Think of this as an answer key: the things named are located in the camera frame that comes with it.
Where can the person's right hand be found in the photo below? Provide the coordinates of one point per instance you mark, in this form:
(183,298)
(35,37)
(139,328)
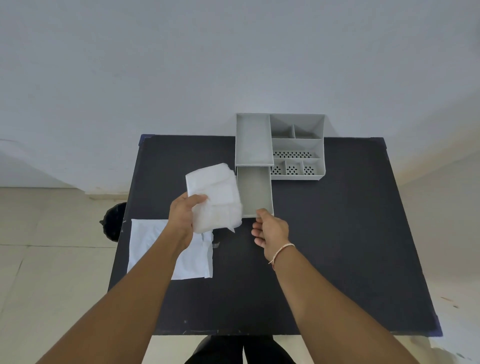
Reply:
(274,234)

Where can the white plastic packet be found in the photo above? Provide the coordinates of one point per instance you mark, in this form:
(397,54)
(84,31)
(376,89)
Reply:
(150,247)

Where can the person's right thumb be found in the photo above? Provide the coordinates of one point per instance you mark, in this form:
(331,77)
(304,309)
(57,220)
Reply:
(264,215)

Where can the person's left forearm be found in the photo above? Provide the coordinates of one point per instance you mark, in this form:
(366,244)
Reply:
(131,300)

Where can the person's black trousers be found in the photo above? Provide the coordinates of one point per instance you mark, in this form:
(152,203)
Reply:
(240,350)

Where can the person's left hand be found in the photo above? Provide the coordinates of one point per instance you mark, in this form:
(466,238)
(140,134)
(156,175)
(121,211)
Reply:
(180,219)

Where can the person's left thumb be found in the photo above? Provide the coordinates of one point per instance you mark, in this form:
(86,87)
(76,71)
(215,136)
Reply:
(197,199)

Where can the grey desk organizer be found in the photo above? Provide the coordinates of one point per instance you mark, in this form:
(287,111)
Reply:
(296,146)

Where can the person's right forearm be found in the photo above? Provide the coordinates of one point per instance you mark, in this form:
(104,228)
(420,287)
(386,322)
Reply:
(330,311)

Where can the white cloth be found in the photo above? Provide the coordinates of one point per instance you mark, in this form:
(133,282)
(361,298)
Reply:
(217,195)

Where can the grey organizer drawer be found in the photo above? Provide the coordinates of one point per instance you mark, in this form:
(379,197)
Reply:
(255,191)

